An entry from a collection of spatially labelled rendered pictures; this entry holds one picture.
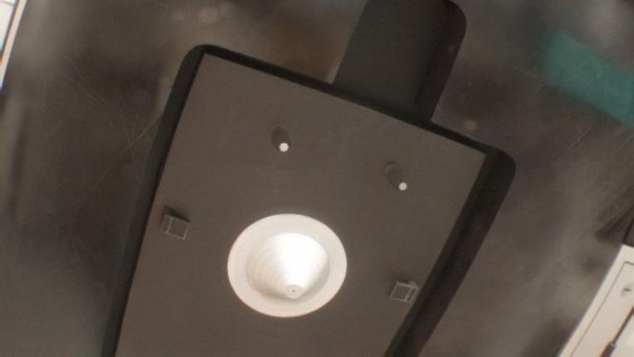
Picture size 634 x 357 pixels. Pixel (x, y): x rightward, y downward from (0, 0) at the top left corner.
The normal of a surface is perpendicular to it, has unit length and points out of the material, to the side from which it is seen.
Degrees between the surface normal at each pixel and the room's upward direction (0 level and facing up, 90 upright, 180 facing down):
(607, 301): 90
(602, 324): 90
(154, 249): 90
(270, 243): 58
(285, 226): 90
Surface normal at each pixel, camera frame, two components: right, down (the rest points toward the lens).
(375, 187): 0.18, 0.33
